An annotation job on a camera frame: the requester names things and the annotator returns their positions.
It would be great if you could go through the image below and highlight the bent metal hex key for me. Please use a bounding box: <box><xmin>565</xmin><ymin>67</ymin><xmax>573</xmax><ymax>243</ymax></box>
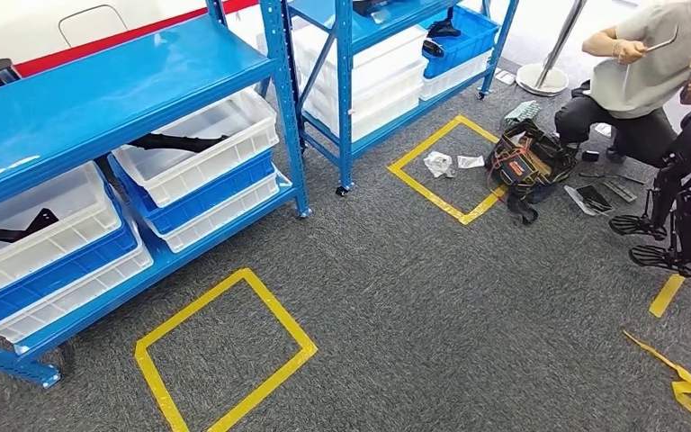
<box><xmin>642</xmin><ymin>26</ymin><xmax>680</xmax><ymax>54</ymax></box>

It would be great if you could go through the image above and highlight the blue metal shelf rack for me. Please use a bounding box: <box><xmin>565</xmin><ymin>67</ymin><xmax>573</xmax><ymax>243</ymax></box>
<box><xmin>0</xmin><ymin>0</ymin><xmax>314</xmax><ymax>390</ymax></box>
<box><xmin>262</xmin><ymin>0</ymin><xmax>521</xmax><ymax>198</ymax></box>

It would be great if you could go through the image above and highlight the long black plastic part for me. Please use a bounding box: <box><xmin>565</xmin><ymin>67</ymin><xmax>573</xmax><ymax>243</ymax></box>
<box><xmin>127</xmin><ymin>131</ymin><xmax>231</xmax><ymax>155</ymax></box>

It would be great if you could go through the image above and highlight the person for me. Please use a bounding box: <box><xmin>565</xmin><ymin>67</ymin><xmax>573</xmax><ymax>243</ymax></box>
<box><xmin>553</xmin><ymin>0</ymin><xmax>691</xmax><ymax>169</ymax></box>

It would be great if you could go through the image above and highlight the chrome pole stand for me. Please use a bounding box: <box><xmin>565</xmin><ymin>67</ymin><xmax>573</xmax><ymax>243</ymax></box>
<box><xmin>515</xmin><ymin>0</ymin><xmax>588</xmax><ymax>98</ymax></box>

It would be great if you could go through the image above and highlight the flat grey metal tool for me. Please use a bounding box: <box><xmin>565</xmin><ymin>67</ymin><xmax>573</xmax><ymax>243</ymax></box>
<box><xmin>578</xmin><ymin>171</ymin><xmax>647</xmax><ymax>204</ymax></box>

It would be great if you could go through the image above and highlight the green patterned cloth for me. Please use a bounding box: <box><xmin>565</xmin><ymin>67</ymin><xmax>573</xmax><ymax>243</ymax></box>
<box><xmin>501</xmin><ymin>99</ymin><xmax>543</xmax><ymax>128</ymax></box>

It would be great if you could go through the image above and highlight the black tray in clear bag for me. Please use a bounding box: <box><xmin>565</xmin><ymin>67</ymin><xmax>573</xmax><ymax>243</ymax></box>
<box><xmin>564</xmin><ymin>183</ymin><xmax>615</xmax><ymax>218</ymax></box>

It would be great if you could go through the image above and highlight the black open tool bag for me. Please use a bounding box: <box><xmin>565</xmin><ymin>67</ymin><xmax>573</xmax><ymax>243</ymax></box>
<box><xmin>484</xmin><ymin>118</ymin><xmax>579</xmax><ymax>227</ymax></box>

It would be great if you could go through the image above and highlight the crumpled clear plastic bag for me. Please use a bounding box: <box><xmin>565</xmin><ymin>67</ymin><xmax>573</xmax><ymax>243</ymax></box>
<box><xmin>423</xmin><ymin>150</ymin><xmax>458</xmax><ymax>179</ymax></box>

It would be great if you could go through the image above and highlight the yellow floor tape square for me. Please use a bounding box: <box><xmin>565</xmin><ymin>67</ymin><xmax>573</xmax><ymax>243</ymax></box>
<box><xmin>386</xmin><ymin>114</ymin><xmax>509</xmax><ymax>227</ymax></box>

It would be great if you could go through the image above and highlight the crumpled yellow tape strip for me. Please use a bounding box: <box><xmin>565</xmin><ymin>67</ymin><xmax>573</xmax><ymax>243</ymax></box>
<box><xmin>622</xmin><ymin>329</ymin><xmax>691</xmax><ymax>432</ymax></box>

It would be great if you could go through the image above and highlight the red barrier belt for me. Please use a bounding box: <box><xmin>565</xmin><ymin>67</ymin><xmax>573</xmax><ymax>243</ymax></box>
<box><xmin>0</xmin><ymin>0</ymin><xmax>260</xmax><ymax>100</ymax></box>

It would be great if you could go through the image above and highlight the white car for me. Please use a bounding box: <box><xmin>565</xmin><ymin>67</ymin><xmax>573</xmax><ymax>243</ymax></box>
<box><xmin>0</xmin><ymin>0</ymin><xmax>264</xmax><ymax>85</ymax></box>

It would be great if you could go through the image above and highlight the black stanchion post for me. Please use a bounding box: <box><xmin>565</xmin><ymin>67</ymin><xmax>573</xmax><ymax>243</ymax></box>
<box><xmin>0</xmin><ymin>58</ymin><xmax>23</xmax><ymax>90</ymax></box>

